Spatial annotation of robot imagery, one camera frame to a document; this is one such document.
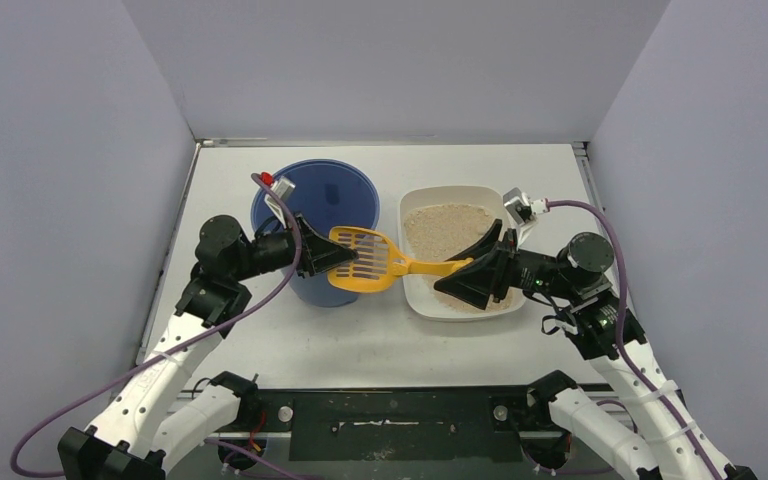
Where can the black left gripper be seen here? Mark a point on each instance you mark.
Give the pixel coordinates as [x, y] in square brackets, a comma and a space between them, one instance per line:
[304, 244]

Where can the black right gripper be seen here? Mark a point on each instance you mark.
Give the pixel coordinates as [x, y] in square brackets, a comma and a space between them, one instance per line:
[506, 266]

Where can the yellow slotted litter scoop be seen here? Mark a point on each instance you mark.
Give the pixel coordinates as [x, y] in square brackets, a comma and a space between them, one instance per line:
[379, 263]

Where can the blue plastic bucket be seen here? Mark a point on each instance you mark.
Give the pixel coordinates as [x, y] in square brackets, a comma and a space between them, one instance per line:
[329, 193]

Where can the white plastic litter tray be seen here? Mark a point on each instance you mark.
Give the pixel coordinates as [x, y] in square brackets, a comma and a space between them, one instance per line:
[417, 294]

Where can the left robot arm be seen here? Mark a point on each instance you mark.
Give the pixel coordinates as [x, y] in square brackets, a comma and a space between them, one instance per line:
[136, 436]

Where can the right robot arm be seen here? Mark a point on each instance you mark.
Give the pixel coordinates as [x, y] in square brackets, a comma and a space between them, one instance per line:
[664, 442]

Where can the beige cat litter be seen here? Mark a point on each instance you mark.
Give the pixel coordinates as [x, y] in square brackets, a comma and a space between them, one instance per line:
[438, 232]

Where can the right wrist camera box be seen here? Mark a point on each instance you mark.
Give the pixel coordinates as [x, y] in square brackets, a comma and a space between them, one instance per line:
[524, 211]

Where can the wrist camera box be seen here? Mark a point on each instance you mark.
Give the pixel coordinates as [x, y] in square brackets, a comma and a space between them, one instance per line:
[524, 211]
[282, 186]

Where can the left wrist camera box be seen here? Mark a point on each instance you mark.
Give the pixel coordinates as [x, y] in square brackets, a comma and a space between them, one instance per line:
[282, 186]

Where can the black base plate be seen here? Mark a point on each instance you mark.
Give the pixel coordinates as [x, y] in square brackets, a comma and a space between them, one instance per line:
[414, 424]

